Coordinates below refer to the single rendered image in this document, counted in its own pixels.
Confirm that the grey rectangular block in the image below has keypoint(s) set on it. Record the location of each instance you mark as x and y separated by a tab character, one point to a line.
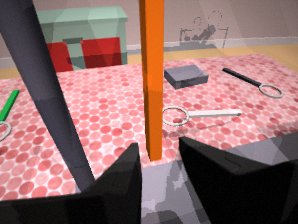
185	76

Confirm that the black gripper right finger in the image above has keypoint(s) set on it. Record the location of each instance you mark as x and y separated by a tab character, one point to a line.
238	190

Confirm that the orange handle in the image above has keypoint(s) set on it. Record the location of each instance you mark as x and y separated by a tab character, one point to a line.
151	14

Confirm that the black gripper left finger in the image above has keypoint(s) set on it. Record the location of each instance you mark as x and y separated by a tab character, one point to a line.
114	198

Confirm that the grey loop with flat beige handle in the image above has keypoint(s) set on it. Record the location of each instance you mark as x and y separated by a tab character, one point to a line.
201	114

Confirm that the black handle with grey ring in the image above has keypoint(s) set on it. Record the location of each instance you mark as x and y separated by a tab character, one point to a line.
253	82

